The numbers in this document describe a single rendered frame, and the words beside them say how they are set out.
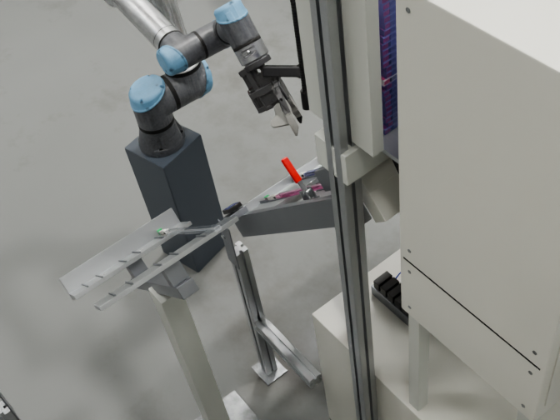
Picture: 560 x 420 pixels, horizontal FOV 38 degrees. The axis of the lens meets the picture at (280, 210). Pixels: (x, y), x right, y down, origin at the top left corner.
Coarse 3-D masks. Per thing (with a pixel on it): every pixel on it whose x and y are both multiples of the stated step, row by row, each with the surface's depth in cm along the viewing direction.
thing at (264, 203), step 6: (306, 180) 206; (312, 180) 199; (288, 186) 215; (294, 186) 209; (306, 186) 198; (282, 198) 199; (288, 198) 196; (264, 204) 208; (270, 204) 202; (276, 204) 196; (282, 204) 196; (252, 210) 211
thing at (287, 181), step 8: (312, 160) 220; (304, 168) 219; (312, 168) 220; (288, 176) 217; (280, 184) 216; (288, 184) 217; (264, 192) 214; (272, 192) 215; (256, 200) 214; (296, 200) 218; (248, 208) 213
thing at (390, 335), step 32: (320, 320) 199; (384, 320) 197; (320, 352) 213; (384, 352) 191; (448, 352) 189; (384, 384) 186; (448, 384) 184; (480, 384) 183; (352, 416) 221; (384, 416) 198; (416, 416) 180; (448, 416) 179; (480, 416) 178; (512, 416) 177; (544, 416) 176
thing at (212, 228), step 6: (168, 228) 204; (174, 228) 197; (180, 228) 191; (186, 228) 186; (192, 228) 180; (198, 228) 175; (204, 228) 170; (210, 228) 166; (216, 228) 164; (168, 234) 201; (174, 234) 196
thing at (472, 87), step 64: (448, 0) 96; (512, 0) 95; (448, 64) 100; (512, 64) 91; (448, 128) 108; (512, 128) 97; (448, 192) 117; (512, 192) 104; (448, 256) 127; (512, 256) 112; (448, 320) 140; (512, 320) 122; (512, 384) 133
